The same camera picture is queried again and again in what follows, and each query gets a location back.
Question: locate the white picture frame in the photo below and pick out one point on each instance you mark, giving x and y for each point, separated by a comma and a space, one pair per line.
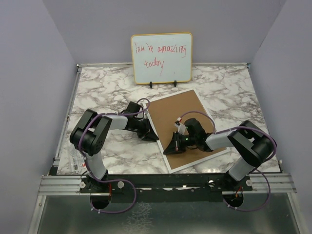
170, 168

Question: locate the brown backing board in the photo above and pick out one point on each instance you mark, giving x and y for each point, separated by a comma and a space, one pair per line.
170, 109

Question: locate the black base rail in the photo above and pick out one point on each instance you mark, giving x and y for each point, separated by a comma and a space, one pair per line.
164, 187

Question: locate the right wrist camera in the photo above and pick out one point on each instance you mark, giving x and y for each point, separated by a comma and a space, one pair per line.
181, 128

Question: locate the yellow-rimmed whiteboard with writing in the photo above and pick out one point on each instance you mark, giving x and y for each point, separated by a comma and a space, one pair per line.
162, 58

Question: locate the black whiteboard stand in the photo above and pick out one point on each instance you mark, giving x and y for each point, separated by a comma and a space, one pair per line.
173, 83

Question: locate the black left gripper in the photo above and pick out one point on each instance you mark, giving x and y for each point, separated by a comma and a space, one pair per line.
150, 136

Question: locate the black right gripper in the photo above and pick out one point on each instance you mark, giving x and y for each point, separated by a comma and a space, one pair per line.
176, 146

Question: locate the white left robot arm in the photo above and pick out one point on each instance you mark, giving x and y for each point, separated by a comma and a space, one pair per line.
89, 134

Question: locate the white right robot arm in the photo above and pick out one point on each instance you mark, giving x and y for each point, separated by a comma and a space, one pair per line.
254, 146

